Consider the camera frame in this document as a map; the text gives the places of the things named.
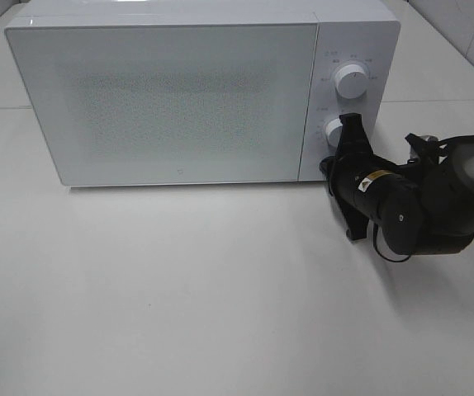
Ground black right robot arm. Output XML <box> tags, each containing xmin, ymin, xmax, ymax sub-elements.
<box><xmin>320</xmin><ymin>113</ymin><xmax>474</xmax><ymax>260</ymax></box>

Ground white round knob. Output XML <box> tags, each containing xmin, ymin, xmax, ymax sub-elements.
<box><xmin>324</xmin><ymin>118</ymin><xmax>343</xmax><ymax>148</ymax></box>
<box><xmin>334</xmin><ymin>63</ymin><xmax>369</xmax><ymax>99</ymax></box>

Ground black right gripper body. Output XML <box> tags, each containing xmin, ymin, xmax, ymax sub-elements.
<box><xmin>320</xmin><ymin>149</ymin><xmax>419</xmax><ymax>240</ymax></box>

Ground white microwave door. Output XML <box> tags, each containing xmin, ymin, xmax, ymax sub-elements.
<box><xmin>6</xmin><ymin>24</ymin><xmax>317</xmax><ymax>187</ymax></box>

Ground white microwave oven body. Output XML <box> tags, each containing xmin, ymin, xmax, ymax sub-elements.
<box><xmin>4</xmin><ymin>1</ymin><xmax>401</xmax><ymax>185</ymax></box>

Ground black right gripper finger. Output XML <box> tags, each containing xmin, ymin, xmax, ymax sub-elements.
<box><xmin>337</xmin><ymin>113</ymin><xmax>370</xmax><ymax>151</ymax></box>

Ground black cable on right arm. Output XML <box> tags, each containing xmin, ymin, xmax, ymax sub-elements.
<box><xmin>368</xmin><ymin>220</ymin><xmax>411</xmax><ymax>264</ymax></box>

